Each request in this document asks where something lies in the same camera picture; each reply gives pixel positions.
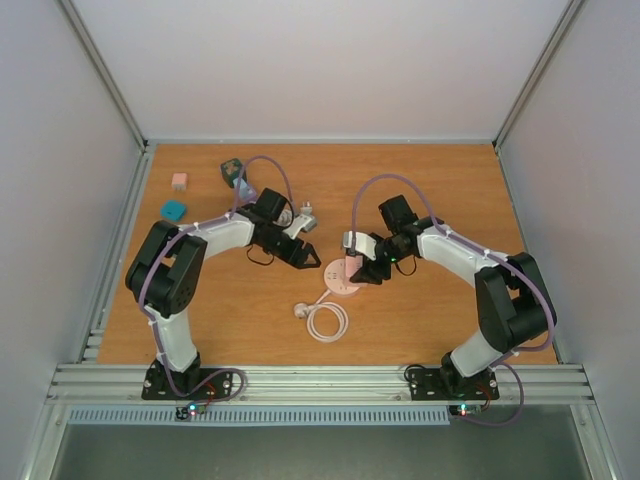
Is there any teal square plug adapter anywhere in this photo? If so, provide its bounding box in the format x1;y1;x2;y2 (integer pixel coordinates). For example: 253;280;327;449
160;200;187;222

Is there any small pink plug adapter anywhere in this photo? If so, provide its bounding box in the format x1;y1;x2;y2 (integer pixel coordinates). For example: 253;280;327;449
171;172;188;191

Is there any large pink cube adapter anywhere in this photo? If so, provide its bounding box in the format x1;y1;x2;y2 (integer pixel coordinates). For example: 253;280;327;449
344;255;363;283

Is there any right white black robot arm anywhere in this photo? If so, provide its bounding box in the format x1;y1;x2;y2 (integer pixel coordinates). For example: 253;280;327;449
342;195;557;397

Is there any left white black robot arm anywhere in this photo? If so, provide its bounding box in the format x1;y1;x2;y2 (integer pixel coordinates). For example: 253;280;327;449
125;188;321;398

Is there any purple power strip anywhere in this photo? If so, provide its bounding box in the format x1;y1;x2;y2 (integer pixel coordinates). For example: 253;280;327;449
238;180;258;203

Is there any dark green cube adapter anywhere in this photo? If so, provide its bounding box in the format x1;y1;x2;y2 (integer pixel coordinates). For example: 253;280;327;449
220;158;248;188

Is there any right green circuit board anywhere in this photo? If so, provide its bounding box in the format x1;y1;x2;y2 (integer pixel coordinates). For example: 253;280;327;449
449;403;489;417

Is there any green circuit board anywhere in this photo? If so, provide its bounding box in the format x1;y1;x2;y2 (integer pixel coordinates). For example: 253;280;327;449
449;403;489;417
175;403;207;421

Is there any left green circuit board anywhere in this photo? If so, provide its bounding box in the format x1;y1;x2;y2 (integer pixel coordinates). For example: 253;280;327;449
175;403;207;421

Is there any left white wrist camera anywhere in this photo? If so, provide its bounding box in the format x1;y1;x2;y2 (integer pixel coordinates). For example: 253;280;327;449
283;214;317;239

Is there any white coiled socket cord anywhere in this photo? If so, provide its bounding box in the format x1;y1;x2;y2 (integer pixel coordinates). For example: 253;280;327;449
292;291;350;344

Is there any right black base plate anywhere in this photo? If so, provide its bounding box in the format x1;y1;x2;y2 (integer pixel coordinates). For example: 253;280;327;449
403;364;500;401

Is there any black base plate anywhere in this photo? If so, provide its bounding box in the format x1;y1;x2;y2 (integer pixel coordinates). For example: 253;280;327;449
141;363;234;401
403;364;500;401

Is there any aluminium front rail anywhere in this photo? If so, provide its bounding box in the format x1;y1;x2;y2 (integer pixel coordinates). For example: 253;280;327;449
46;364;595;405

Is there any left aluminium frame post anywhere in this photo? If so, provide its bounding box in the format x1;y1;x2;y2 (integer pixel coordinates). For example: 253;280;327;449
55;0;151;149

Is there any aluminium frame post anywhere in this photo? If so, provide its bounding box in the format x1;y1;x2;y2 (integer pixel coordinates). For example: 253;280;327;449
492;0;589;149
55;0;151;149

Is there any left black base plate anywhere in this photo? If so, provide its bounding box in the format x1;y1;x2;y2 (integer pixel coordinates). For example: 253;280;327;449
141;363;234;401

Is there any grey slotted cable duct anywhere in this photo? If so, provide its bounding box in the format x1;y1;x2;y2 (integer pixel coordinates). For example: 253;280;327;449
68;405;450;427

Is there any right aluminium frame post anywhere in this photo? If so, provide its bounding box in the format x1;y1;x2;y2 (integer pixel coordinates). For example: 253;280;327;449
492;0;589;149

